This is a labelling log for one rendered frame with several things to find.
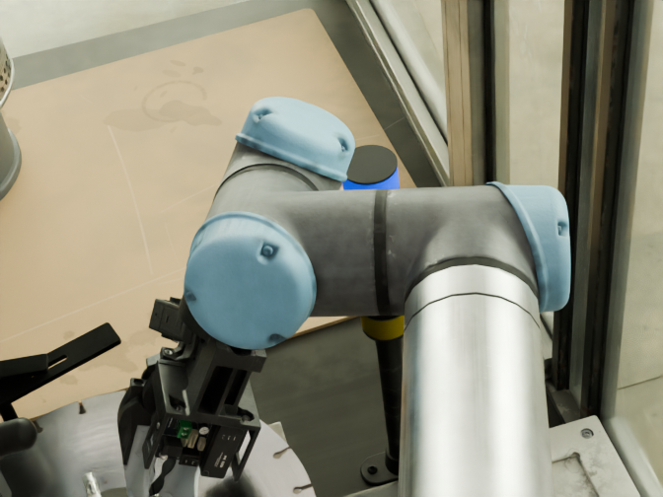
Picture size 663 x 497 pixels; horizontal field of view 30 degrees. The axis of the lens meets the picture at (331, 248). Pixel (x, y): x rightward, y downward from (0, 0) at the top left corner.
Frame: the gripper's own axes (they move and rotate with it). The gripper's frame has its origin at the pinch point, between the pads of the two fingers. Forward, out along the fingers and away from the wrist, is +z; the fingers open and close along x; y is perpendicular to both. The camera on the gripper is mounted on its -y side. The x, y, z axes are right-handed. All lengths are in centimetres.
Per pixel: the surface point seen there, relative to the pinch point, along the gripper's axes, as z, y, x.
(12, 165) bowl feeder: 12, -74, -7
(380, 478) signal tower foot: 7.7, -15.6, 28.0
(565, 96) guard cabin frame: -36.6, -13.1, 26.0
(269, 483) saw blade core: -1.8, -1.3, 10.0
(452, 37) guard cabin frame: -30, -42, 28
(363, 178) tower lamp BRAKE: -27.6, -7.6, 9.7
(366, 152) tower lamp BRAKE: -28.6, -10.5, 10.3
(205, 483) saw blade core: 0.5, -2.9, 5.4
